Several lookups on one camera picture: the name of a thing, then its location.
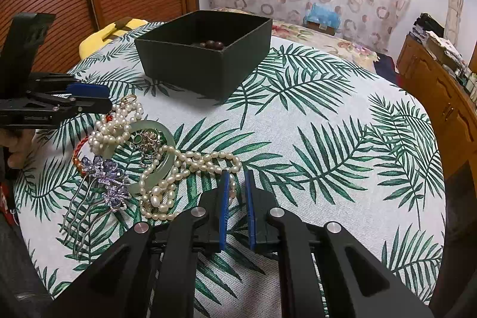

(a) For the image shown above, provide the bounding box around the red cord bracelet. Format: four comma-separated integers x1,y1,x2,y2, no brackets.
71,115,113,174

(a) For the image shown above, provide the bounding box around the purple flower hair comb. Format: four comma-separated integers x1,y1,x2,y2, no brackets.
59,155,132,256

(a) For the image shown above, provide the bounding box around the yellow plush toy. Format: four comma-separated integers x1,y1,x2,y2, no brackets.
79,17,150,60

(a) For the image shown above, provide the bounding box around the person's left hand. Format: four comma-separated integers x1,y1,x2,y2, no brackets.
0,129,36,170

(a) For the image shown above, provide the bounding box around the pale green jade bangle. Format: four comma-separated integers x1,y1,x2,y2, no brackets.
102,120,179,194

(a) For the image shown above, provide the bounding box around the blue plastic bag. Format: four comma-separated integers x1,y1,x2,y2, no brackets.
303,2,343,29

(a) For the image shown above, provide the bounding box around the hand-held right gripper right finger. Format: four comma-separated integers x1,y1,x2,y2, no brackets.
244,169,436,318

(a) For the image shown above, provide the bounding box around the wooden cabinet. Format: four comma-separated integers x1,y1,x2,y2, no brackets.
396,34,477,178

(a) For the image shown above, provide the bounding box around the stack of folded clothes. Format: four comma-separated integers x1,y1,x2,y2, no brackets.
412,13,447,43

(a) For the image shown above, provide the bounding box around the cardboard box with floral cloth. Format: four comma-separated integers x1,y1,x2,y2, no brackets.
425,31,467,70

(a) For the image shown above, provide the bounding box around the large-bead pearl necklace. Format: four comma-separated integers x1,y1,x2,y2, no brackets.
139,143,243,222

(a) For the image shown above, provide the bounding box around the silver chain with green pendant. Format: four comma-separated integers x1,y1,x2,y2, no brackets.
131,129,167,168

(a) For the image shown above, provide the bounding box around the brown bead bracelet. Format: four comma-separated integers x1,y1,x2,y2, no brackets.
194,39,226,51

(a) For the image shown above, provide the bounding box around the dark blue blanket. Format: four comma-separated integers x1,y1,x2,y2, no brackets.
374,53,401,85

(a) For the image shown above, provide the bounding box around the row of cosmetic bottles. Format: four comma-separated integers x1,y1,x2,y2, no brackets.
453,65,477,97

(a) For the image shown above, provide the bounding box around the black jewelry box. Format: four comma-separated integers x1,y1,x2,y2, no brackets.
134,10,273,103

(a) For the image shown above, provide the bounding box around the floral blanket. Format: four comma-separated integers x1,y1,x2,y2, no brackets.
212,7,381,75

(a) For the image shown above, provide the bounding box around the small cardboard box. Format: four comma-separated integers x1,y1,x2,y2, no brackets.
306,20,337,36

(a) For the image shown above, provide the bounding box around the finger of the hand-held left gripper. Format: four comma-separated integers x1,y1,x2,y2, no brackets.
27,73,111,99
28,93,113,117

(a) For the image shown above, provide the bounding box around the beige side curtain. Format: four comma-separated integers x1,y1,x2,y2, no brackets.
445,0,465,43

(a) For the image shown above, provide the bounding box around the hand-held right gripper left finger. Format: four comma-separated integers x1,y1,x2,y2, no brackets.
48,169,232,318

